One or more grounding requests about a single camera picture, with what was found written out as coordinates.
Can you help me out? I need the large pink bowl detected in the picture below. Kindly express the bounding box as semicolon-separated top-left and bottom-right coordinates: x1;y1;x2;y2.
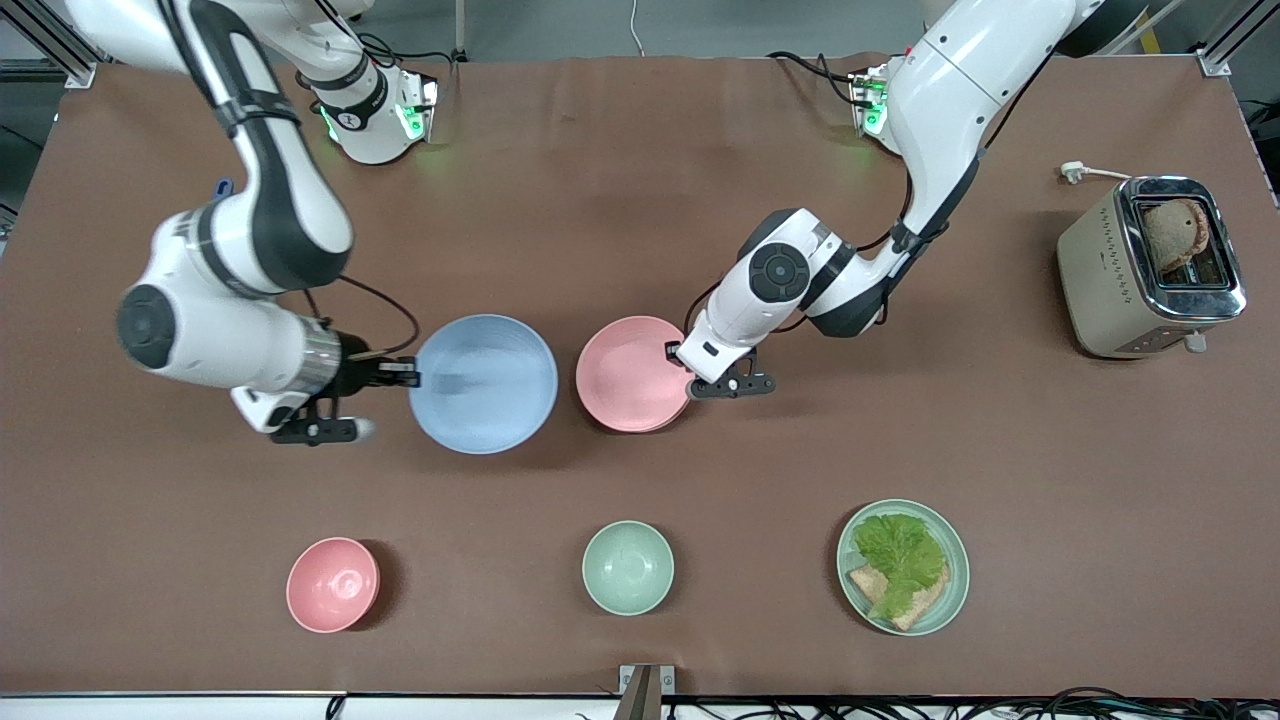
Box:
575;316;697;434

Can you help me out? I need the black base cable bundle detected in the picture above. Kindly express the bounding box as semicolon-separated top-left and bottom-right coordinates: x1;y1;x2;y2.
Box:
350;28;453;79
767;50;863;107

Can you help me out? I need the grey metal table bracket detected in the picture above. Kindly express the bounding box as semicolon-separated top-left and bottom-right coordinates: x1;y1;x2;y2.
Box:
617;664;677;720

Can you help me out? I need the brown toast slice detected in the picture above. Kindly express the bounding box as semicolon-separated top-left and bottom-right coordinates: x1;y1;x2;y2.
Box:
1143;198;1212;277

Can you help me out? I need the small pink bowl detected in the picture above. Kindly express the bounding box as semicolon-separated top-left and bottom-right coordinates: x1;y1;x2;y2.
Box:
286;537;381;634

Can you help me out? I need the green plate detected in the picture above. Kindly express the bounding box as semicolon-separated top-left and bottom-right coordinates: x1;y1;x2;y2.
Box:
837;498;971;637

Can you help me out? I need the small green bowl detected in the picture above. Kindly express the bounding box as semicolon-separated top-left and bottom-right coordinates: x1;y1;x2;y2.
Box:
582;520;675;616

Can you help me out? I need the aluminium frame post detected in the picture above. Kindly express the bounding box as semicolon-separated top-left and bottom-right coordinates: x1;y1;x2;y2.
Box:
1193;0;1280;79
8;0;98;89

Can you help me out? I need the white power plug with cord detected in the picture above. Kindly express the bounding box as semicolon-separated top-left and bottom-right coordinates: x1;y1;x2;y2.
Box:
1060;161;1137;187

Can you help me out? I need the brown table cover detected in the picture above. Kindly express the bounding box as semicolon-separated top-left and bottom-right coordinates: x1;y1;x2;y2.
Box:
0;54;1280;699

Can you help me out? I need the large blue bowl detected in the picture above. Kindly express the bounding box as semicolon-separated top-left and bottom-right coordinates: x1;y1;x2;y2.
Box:
408;314;559;456

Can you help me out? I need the black floor cable bundle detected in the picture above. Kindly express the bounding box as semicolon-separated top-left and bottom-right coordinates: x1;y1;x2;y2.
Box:
660;685;1280;720

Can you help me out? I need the green lettuce leaf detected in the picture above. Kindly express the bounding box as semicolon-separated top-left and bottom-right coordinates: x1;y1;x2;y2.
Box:
852;513;949;621

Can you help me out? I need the brown bread slice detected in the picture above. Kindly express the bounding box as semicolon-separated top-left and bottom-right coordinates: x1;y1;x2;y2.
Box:
888;566;952;632
848;564;893;607

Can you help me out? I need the beige chrome toaster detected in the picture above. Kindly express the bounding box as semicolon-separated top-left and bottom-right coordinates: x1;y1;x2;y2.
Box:
1057;175;1248;360

